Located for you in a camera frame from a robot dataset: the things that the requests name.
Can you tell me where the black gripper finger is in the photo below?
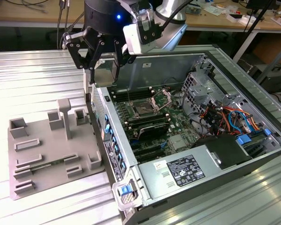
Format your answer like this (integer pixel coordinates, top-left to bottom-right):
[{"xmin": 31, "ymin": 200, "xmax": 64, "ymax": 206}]
[
  {"xmin": 62, "ymin": 30, "xmax": 106, "ymax": 86},
  {"xmin": 112, "ymin": 38, "xmax": 134, "ymax": 83}
]

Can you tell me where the black RAM slot bank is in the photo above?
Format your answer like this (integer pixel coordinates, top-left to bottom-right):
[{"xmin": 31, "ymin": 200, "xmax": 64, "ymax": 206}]
[
  {"xmin": 111, "ymin": 87, "xmax": 153, "ymax": 102},
  {"xmin": 125, "ymin": 112, "xmax": 170, "ymax": 128}
]

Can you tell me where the CPU socket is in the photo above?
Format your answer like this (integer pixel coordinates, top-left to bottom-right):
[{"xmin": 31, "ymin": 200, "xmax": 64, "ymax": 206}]
[{"xmin": 131, "ymin": 99, "xmax": 155, "ymax": 118}]

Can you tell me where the black expansion slot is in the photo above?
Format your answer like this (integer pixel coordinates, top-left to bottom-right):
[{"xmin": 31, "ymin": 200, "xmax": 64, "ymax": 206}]
[
  {"xmin": 132, "ymin": 143, "xmax": 163, "ymax": 154},
  {"xmin": 135, "ymin": 151, "xmax": 166, "ymax": 163}
]

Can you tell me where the open PC case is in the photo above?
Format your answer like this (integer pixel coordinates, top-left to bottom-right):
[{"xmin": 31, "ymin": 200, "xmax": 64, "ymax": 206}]
[{"xmin": 82, "ymin": 51, "xmax": 281, "ymax": 225}]

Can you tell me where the metal socket cover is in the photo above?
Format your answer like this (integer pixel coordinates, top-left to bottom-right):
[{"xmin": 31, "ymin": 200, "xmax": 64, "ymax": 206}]
[{"xmin": 150, "ymin": 89, "xmax": 173, "ymax": 111}]

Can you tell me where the black expansion card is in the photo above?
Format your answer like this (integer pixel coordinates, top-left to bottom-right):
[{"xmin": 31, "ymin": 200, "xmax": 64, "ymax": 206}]
[{"xmin": 137, "ymin": 123, "xmax": 170, "ymax": 142}]

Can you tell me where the silver drive cage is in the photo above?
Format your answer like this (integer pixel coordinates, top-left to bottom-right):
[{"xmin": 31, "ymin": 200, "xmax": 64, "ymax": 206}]
[{"xmin": 180, "ymin": 55, "xmax": 242, "ymax": 118}]

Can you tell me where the small green circuit board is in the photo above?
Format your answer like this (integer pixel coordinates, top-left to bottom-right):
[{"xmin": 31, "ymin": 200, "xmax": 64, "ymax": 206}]
[{"xmin": 186, "ymin": 4, "xmax": 202, "ymax": 15}]

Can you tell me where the green motherboard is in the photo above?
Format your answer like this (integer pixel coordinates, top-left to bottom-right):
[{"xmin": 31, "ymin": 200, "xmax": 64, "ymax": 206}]
[{"xmin": 110, "ymin": 82, "xmax": 202, "ymax": 165}]

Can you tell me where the grey parts rack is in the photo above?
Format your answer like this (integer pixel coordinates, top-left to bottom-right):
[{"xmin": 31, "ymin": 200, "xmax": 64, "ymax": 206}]
[{"xmin": 8, "ymin": 98, "xmax": 106, "ymax": 201}]

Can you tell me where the silver chipset heatsink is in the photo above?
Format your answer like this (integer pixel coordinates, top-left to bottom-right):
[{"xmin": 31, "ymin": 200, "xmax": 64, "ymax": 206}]
[{"xmin": 170, "ymin": 135, "xmax": 190, "ymax": 150}]

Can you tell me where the green RAM stick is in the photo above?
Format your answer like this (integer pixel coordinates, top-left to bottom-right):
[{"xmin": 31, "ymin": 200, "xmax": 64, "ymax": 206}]
[{"xmin": 31, "ymin": 158, "xmax": 67, "ymax": 171}]

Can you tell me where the white box with black inset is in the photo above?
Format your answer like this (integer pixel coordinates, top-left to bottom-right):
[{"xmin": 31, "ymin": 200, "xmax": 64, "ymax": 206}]
[{"xmin": 227, "ymin": 13, "xmax": 251, "ymax": 24}]

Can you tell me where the silver power supply unit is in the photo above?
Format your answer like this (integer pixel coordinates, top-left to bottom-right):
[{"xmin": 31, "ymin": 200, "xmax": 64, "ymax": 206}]
[{"xmin": 137, "ymin": 144, "xmax": 223, "ymax": 204}]

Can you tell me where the black fan shroud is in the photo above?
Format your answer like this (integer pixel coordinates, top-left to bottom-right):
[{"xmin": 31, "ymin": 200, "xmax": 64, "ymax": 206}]
[{"xmin": 192, "ymin": 135, "xmax": 253, "ymax": 171}]

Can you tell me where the black monitor stand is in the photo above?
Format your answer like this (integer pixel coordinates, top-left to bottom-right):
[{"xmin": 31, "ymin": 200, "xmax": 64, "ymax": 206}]
[{"xmin": 245, "ymin": 0, "xmax": 278, "ymax": 16}]

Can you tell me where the black box under desk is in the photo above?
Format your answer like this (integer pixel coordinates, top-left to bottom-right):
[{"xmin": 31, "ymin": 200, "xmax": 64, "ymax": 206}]
[{"xmin": 257, "ymin": 64, "xmax": 281, "ymax": 94}]

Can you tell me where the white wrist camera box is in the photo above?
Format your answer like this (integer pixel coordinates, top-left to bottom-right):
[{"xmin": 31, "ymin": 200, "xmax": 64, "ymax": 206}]
[{"xmin": 123, "ymin": 9, "xmax": 162, "ymax": 56}]

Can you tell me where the small grey taped camera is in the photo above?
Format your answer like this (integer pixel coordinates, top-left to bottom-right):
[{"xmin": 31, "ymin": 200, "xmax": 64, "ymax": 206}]
[{"xmin": 131, "ymin": 9, "xmax": 155, "ymax": 31}]

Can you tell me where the thick black camera cable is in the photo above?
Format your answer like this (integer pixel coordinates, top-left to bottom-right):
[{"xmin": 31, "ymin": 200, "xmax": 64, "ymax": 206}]
[{"xmin": 158, "ymin": 0, "xmax": 194, "ymax": 31}]

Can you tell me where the orange red wire bundle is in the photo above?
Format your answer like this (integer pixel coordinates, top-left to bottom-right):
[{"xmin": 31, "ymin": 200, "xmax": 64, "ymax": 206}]
[{"xmin": 200, "ymin": 104, "xmax": 266, "ymax": 138}]

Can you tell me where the blue wire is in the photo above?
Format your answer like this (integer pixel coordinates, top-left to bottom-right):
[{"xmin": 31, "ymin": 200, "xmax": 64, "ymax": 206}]
[{"xmin": 227, "ymin": 110, "xmax": 251, "ymax": 135}]

